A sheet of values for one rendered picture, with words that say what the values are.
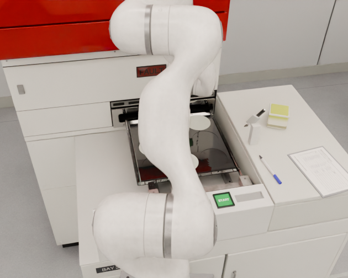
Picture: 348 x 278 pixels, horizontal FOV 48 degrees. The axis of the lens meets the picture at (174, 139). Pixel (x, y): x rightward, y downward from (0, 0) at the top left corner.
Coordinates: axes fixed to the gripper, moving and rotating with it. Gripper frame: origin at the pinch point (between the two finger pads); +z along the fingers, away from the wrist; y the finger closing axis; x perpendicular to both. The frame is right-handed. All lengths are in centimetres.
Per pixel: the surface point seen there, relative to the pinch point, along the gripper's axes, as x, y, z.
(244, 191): -20.4, 22.6, 3.4
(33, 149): 25, -55, 24
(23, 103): 22, -56, 0
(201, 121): 24.2, 14.0, 4.2
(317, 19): 207, 134, 4
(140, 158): 3.1, -10.4, 9.5
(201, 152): 5.6, 12.2, 6.9
